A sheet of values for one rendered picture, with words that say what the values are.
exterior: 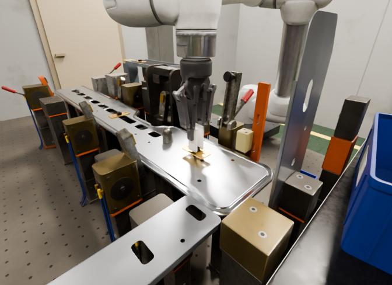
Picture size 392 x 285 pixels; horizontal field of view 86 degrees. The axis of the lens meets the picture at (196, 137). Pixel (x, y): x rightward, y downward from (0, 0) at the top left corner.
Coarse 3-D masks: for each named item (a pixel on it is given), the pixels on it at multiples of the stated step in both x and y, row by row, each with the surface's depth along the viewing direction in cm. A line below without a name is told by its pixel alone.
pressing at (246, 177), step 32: (64, 96) 118; (96, 96) 117; (128, 128) 78; (160, 128) 78; (160, 160) 58; (192, 160) 58; (224, 160) 58; (192, 192) 47; (224, 192) 47; (256, 192) 48
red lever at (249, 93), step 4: (248, 92) 69; (252, 92) 69; (244, 96) 69; (248, 96) 69; (240, 100) 69; (244, 100) 68; (240, 104) 68; (244, 104) 69; (236, 108) 68; (240, 108) 68; (236, 112) 67; (228, 116) 67; (224, 124) 67
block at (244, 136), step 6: (240, 132) 60; (246, 132) 59; (252, 132) 60; (240, 138) 60; (246, 138) 59; (252, 138) 61; (240, 144) 61; (246, 144) 60; (240, 150) 62; (246, 150) 61
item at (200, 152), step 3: (183, 147) 61; (186, 147) 61; (198, 147) 59; (186, 150) 59; (189, 150) 59; (198, 150) 59; (201, 150) 59; (204, 150) 59; (192, 153) 58; (195, 153) 58; (198, 153) 58; (201, 153) 58; (204, 153) 58; (207, 153) 58; (210, 153) 58; (195, 156) 57; (198, 156) 56; (201, 156) 56; (204, 156) 56; (207, 156) 57
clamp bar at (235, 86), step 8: (232, 72) 62; (240, 72) 60; (224, 80) 60; (232, 80) 62; (240, 80) 61; (232, 88) 63; (232, 96) 62; (224, 104) 65; (232, 104) 62; (224, 112) 65; (232, 112) 64; (224, 120) 67
